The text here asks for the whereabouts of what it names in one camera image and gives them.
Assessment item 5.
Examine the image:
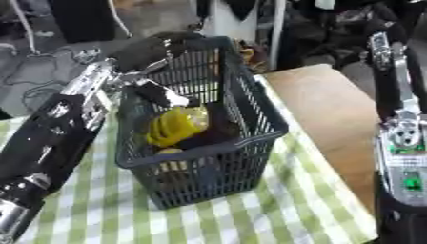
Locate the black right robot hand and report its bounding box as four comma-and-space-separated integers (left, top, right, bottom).
363, 19, 427, 122

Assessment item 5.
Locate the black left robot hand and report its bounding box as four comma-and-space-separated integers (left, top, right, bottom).
107, 30, 207, 110

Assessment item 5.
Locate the black cabinet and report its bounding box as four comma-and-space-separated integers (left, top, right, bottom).
48, 0, 117, 45

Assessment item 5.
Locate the yellow toy banana bunch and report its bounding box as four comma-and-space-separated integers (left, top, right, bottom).
145, 106, 211, 149

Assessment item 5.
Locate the white panel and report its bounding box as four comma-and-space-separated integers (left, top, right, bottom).
198, 0, 264, 46

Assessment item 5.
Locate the pale yellow toy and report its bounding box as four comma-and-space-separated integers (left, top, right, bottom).
154, 147, 191, 174

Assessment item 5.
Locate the dark purple toy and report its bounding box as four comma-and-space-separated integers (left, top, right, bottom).
176, 111, 242, 151

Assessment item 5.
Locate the brown bag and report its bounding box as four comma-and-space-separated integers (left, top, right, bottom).
232, 38, 271, 74

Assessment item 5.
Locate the white tripod leg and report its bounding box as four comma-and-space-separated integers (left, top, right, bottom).
7, 0, 42, 57

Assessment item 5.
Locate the dark blue plastic basket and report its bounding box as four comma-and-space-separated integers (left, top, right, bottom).
113, 35, 293, 211

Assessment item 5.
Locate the white post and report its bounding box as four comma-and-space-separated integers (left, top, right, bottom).
267, 0, 289, 71

